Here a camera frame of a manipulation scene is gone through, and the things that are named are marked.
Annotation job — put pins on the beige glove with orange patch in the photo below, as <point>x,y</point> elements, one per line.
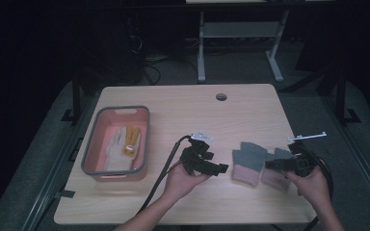
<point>131,138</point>

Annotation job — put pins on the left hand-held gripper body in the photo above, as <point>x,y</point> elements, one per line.
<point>194,157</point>

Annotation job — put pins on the white metal desk frame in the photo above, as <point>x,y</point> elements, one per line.
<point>200,48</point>

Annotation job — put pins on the black metal stand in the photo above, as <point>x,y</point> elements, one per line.
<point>76,96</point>
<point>341,96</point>

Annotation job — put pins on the black tape strip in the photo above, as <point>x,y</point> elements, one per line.
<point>65,193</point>

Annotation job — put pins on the person's right hand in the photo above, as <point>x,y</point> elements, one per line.
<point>314,187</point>

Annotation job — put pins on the pink basket with grey rim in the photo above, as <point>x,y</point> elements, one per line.
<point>93,144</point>

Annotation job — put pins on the person's left hand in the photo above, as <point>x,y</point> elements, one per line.
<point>179,183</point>

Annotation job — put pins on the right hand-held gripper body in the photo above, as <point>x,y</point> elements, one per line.
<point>303,162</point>

